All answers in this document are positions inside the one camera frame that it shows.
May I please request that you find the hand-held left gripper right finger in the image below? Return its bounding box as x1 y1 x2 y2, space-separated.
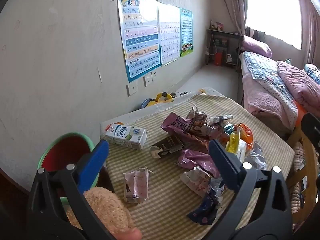
209 139 293 240

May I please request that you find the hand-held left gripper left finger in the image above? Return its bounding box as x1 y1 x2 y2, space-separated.
26 139 110 240

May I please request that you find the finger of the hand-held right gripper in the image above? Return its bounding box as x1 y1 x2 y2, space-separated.
301 112 320 160

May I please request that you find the red bin with green rim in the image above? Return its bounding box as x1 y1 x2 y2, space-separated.
37 132 100 205

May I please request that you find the white grey wrapper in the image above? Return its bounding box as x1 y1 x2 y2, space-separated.
209 114 234 125

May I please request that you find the grey paper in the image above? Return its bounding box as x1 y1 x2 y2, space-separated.
186 105 208 123

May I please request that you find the dark brown carton box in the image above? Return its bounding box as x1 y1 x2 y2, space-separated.
151 135 185 159

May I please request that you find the yellow white wrapper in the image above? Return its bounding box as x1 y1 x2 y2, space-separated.
225 132 248 162

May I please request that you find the wooden chair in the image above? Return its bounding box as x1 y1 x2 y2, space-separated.
286 125 320 225

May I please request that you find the orange cloth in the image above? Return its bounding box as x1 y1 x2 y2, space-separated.
292 100 308 125

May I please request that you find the pink foil wrapper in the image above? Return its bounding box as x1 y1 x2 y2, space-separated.
176 149 220 178

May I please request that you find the crumpled white paper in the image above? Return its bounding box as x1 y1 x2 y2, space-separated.
245 142 268 172

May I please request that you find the orange snack bag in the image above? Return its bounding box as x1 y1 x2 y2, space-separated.
225 123 254 153

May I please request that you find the white pink pouch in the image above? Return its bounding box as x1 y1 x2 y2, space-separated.
180 167 218 198

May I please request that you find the white milk carton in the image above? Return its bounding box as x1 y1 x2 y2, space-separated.
104 122 147 150

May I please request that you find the crushed pink carton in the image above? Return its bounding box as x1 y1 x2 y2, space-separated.
122 165 154 204

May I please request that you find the dark blue floral wrapper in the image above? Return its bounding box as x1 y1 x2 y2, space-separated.
186 177 227 225

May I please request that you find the blue patterned pillow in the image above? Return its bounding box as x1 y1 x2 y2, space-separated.
304 64 320 84

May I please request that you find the purple snack bag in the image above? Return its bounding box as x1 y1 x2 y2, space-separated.
160 112 218 143

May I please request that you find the plaid quilt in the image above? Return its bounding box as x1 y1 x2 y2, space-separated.
243 51 298 120

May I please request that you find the yellow toy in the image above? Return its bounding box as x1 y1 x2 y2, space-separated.
141 92 177 108

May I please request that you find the purple pillow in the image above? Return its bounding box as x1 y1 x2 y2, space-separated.
242 35 272 58

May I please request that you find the patterned curtain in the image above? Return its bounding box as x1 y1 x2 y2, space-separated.
217 0 248 35
300 0 320 68

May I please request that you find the bright window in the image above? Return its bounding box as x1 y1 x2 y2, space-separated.
246 0 303 50

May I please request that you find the metal shelf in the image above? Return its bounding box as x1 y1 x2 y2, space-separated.
205 28 244 72

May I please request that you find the white wall plate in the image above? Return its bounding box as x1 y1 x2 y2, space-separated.
126 83 137 97

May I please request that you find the white double wall socket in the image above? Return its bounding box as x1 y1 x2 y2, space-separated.
143 71 158 87

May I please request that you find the blue letter wall poster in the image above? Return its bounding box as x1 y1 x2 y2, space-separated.
117 0 162 83

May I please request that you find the green chart wall poster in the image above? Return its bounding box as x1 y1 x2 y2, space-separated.
179 7 194 57

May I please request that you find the white chart wall poster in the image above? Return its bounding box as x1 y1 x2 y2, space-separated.
157 2 181 67

